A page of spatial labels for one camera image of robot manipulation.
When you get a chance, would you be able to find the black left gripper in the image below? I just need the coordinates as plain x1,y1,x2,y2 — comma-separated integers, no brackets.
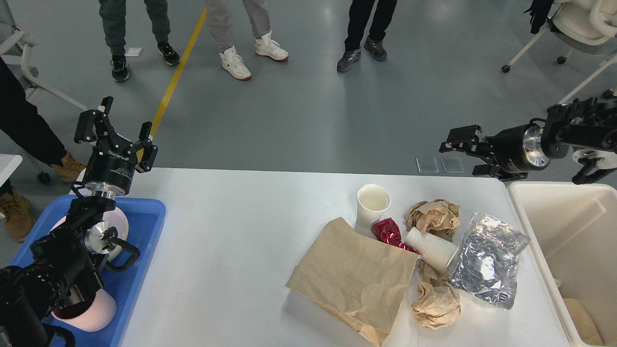
74,96,158,196

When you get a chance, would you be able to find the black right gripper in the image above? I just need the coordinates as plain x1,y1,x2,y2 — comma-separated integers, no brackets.
439,124,550,182

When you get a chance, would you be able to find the silver foil wrapper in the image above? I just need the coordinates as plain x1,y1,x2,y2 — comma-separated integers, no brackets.
449,212,530,309

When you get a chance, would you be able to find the white paper cup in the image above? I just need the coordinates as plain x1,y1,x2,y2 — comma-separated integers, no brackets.
357,184,391,229
403,227,458,274

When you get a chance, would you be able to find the brown paper bag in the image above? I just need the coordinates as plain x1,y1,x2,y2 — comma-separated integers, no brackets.
286,217,418,347

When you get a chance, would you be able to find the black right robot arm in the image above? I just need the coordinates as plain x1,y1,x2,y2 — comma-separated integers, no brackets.
439,97,617,185

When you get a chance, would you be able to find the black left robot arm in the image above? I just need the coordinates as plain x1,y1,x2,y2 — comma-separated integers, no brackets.
0,96,158,347

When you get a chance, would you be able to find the right clear floor plate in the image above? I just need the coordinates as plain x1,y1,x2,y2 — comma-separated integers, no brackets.
440,157,465,173

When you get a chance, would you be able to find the clear floor plate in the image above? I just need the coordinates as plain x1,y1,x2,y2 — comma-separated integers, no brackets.
440,157,465,173
415,157,440,174

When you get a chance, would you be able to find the left clear floor plate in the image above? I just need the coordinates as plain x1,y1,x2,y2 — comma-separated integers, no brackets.
415,157,440,174

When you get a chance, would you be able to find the crumpled brown paper upper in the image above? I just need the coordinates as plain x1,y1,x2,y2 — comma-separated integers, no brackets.
404,199,460,242

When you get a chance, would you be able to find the blue plastic tray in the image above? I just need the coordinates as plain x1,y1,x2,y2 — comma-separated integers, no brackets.
11,195,167,347

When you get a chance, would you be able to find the person with tan boots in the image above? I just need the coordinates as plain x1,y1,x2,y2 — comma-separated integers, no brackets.
0,60,86,242

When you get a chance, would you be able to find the tipped white paper cup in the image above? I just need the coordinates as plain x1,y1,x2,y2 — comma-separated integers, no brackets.
403,227,458,274

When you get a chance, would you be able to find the white plastic bin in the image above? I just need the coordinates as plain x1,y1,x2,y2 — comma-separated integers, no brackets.
508,182,617,347

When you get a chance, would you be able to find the red foil wrapper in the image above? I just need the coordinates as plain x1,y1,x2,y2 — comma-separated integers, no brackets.
371,218,419,254

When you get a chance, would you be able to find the person in grey trousers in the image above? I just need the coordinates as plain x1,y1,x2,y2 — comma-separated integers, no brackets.
98,0,181,82

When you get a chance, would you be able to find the person with white sneakers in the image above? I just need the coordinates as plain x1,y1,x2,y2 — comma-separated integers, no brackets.
205,0,290,81

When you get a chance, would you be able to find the crumpled brown paper ball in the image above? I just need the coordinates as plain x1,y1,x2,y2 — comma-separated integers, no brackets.
412,282,461,330

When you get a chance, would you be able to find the white rolling chair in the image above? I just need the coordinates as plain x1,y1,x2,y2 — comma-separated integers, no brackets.
501,0,617,104

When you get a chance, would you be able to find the person in black trousers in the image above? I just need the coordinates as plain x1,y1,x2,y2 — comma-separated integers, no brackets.
336,0,398,73

